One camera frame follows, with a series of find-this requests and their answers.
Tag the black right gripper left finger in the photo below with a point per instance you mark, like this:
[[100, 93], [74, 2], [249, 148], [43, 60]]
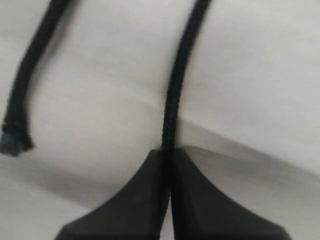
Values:
[[136, 212]]

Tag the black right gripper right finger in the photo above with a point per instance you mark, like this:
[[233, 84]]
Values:
[[200, 211]]

